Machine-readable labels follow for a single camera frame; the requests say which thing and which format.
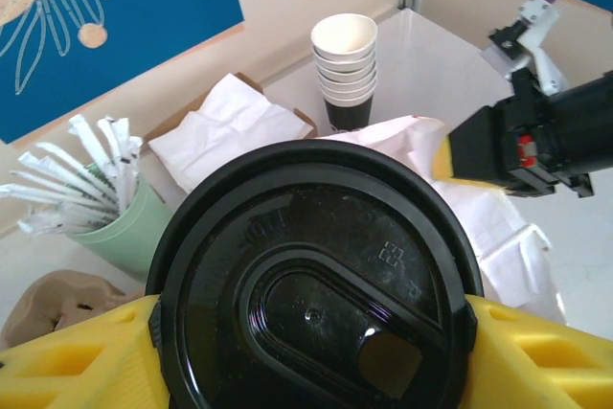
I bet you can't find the brown pulp cup carrier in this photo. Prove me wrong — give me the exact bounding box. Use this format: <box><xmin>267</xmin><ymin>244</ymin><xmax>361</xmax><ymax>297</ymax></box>
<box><xmin>0</xmin><ymin>269</ymin><xmax>128</xmax><ymax>352</ymax></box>

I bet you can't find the white and red takeout bag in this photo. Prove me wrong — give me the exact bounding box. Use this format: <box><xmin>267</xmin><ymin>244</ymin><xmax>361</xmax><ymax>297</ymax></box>
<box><xmin>318</xmin><ymin>115</ymin><xmax>569</xmax><ymax>329</ymax></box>

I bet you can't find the brown cardboard napkin box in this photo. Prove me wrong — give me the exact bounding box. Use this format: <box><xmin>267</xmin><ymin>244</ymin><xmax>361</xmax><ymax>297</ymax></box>
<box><xmin>146</xmin><ymin>72</ymin><xmax>320</xmax><ymax>151</ymax></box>

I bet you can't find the white wrapped straw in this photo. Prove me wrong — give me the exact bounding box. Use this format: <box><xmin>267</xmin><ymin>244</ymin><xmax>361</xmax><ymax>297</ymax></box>
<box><xmin>0</xmin><ymin>182</ymin><xmax>119</xmax><ymax>214</ymax></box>
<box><xmin>17</xmin><ymin>207</ymin><xmax>119</xmax><ymax>238</ymax></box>
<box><xmin>68</xmin><ymin>114</ymin><xmax>124</xmax><ymax>204</ymax></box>
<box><xmin>114</xmin><ymin>116</ymin><xmax>133</xmax><ymax>202</ymax></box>
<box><xmin>97</xmin><ymin>115</ymin><xmax>126</xmax><ymax>202</ymax></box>
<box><xmin>35</xmin><ymin>140</ymin><xmax>116</xmax><ymax>199</ymax></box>
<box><xmin>17</xmin><ymin>150</ymin><xmax>116</xmax><ymax>209</ymax></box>
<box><xmin>126</xmin><ymin>135</ymin><xmax>144</xmax><ymax>194</ymax></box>

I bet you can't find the blue poster large peach circle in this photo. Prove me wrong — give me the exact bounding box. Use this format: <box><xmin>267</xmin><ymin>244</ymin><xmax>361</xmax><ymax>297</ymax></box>
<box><xmin>0</xmin><ymin>0</ymin><xmax>245</xmax><ymax>145</ymax></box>

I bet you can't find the mint green straw holder cup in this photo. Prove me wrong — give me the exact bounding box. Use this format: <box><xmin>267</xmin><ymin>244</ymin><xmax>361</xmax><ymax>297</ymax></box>
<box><xmin>69</xmin><ymin>173</ymin><xmax>176</xmax><ymax>284</ymax></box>

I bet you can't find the white paper napkin pile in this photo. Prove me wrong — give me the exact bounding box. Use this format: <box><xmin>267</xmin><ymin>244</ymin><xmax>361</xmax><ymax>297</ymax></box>
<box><xmin>148</xmin><ymin>74</ymin><xmax>312</xmax><ymax>195</ymax></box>

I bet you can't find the paper cup stack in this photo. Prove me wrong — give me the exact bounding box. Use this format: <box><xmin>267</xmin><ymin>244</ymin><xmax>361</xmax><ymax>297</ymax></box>
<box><xmin>309</xmin><ymin>13</ymin><xmax>379</xmax><ymax>135</ymax></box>

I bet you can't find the black plastic cup lid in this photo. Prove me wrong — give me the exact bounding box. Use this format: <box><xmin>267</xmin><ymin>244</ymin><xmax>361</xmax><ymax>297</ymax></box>
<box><xmin>146</xmin><ymin>139</ymin><xmax>485</xmax><ymax>409</ymax></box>

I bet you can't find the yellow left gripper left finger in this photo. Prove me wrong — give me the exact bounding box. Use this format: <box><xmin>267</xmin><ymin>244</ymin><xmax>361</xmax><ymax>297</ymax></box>
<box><xmin>0</xmin><ymin>293</ymin><xmax>172</xmax><ymax>409</ymax></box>

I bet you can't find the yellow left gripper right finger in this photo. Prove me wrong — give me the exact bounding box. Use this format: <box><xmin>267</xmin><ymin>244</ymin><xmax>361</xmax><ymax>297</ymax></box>
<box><xmin>458</xmin><ymin>293</ymin><xmax>613</xmax><ymax>409</ymax></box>

